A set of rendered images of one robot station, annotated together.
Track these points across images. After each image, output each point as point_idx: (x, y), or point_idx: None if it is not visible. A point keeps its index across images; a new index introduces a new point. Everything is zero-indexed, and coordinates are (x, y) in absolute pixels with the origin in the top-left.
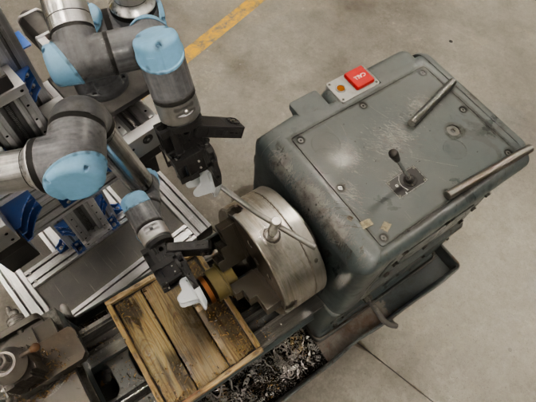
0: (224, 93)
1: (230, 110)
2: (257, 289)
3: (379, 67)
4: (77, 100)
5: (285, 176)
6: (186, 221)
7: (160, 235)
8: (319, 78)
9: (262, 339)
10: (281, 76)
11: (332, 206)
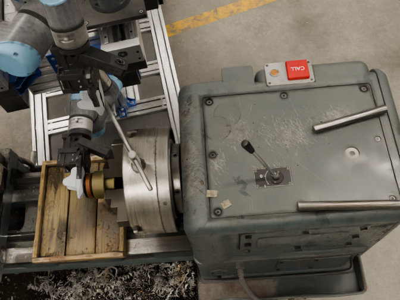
0: (277, 43)
1: (274, 60)
2: (120, 203)
3: (324, 67)
4: (40, 5)
5: (181, 126)
6: (175, 136)
7: (79, 129)
8: (375, 62)
9: (131, 247)
10: (338, 46)
11: (195, 166)
